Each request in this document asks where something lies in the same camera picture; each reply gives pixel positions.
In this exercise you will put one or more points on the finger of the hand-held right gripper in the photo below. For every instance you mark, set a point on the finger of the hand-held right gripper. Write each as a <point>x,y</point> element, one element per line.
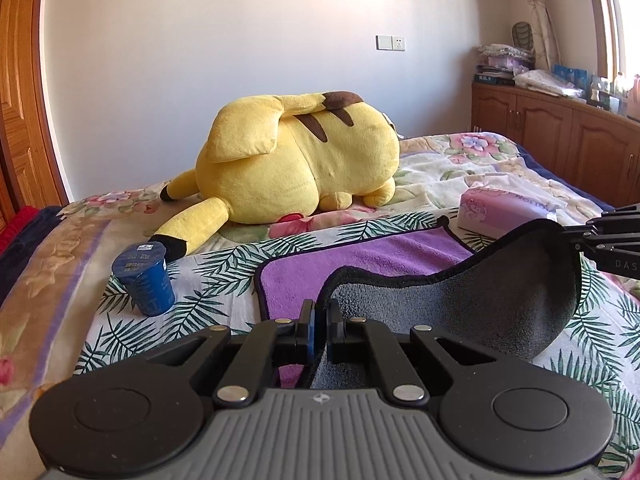
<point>616,213</point>
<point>580,233</point>

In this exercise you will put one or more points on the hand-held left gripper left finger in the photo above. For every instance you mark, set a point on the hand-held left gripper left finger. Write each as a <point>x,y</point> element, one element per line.
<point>310,331</point>

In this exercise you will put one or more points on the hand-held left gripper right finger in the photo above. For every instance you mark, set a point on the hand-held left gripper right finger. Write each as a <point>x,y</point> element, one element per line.
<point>332,329</point>

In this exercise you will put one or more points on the purple and grey towel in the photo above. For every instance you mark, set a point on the purple and grey towel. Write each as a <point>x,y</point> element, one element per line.
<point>390,260</point>

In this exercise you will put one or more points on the pink tissue pack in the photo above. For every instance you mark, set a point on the pink tissue pack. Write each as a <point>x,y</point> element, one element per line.
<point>500,210</point>

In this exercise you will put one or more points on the wooden cabinet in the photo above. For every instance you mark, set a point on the wooden cabinet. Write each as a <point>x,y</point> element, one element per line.
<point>550,125</point>

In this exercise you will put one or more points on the leaf print bed sheet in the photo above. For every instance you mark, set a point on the leaf print bed sheet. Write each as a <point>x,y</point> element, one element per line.
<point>210,280</point>

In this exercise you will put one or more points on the blue box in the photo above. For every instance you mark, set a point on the blue box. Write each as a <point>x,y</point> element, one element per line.
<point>572,75</point>

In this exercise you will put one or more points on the white folded cloth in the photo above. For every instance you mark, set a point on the white folded cloth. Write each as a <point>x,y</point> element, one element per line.
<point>547,82</point>

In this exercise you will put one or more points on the yellow plush toy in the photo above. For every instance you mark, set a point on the yellow plush toy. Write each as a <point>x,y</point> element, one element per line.
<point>295,160</point>

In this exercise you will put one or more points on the blue paper cup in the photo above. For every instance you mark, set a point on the blue paper cup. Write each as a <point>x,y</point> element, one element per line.
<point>145,280</point>

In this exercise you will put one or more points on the stack of books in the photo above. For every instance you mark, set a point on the stack of books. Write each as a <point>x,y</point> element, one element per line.
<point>492,77</point>

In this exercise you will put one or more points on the pile of folded cloths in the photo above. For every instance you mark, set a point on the pile of folded cloths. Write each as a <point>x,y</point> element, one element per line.
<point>505,55</point>

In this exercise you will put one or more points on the green hand fan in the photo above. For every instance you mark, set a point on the green hand fan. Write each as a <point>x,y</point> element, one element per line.
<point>523,35</point>

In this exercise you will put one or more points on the patterned curtain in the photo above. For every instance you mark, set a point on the patterned curtain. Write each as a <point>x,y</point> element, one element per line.
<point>537,5</point>

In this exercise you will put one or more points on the floral blanket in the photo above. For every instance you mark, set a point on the floral blanket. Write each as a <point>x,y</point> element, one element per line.
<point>55,260</point>

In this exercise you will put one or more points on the dark red and blue blanket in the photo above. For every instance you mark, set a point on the dark red and blue blanket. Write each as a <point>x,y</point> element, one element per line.
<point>22,240</point>

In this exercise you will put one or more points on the wooden door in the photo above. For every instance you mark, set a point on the wooden door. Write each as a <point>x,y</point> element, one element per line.
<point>25,85</point>

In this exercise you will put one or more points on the wooden window frame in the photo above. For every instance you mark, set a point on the wooden window frame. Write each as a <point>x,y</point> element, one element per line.
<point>607,15</point>

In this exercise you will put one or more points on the white wall socket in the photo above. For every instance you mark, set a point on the white wall socket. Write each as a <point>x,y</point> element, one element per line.
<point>391,43</point>

